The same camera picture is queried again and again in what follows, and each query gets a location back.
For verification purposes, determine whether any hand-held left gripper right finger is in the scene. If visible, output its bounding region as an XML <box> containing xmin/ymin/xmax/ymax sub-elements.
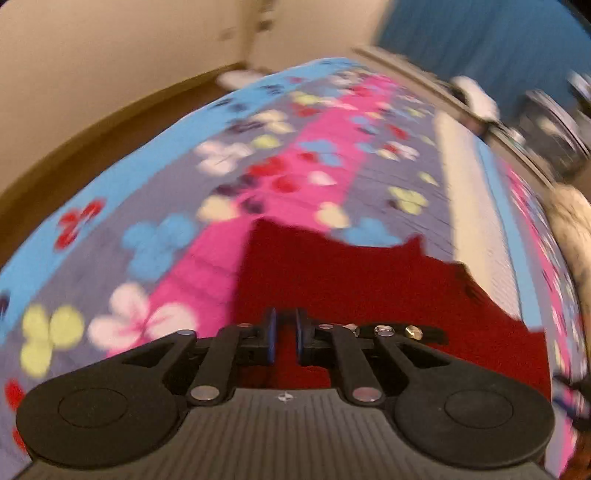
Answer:
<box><xmin>295</xmin><ymin>308</ymin><xmax>455</xmax><ymax>406</ymax></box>

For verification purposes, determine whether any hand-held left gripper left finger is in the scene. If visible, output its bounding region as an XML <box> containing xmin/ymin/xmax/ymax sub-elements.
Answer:
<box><xmin>122</xmin><ymin>308</ymin><xmax>278</xmax><ymax>407</ymax></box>

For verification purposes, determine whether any red knit sweater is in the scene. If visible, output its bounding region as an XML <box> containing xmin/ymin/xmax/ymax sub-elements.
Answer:
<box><xmin>233</xmin><ymin>219</ymin><xmax>552</xmax><ymax>400</ymax></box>

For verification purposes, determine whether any colourful floral striped blanket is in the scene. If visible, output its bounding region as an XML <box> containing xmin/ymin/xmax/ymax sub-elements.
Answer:
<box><xmin>0</xmin><ymin>58</ymin><xmax>591</xmax><ymax>480</ymax></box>

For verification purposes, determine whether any white standing fan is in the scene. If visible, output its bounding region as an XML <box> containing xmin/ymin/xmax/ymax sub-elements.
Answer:
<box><xmin>216</xmin><ymin>0</ymin><xmax>275</xmax><ymax>90</ymax></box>

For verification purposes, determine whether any cream star print duvet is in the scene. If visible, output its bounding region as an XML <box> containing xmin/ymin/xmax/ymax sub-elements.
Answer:
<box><xmin>547</xmin><ymin>182</ymin><xmax>591</xmax><ymax>296</ymax></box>

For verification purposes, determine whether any window sill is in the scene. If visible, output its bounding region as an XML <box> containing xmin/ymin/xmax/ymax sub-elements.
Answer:
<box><xmin>351</xmin><ymin>46</ymin><xmax>555</xmax><ymax>185</ymax></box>

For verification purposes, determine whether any white cloth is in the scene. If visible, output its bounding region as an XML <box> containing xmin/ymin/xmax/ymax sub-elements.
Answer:
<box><xmin>450</xmin><ymin>76</ymin><xmax>502</xmax><ymax>123</ymax></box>

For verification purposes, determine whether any clear plastic storage box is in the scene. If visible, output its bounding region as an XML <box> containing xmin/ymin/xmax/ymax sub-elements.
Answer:
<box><xmin>519</xmin><ymin>88</ymin><xmax>591</xmax><ymax>174</ymax></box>

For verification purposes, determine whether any blue curtain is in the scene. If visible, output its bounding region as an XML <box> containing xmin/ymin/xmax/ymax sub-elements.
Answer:
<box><xmin>376</xmin><ymin>0</ymin><xmax>591</xmax><ymax>139</ymax></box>

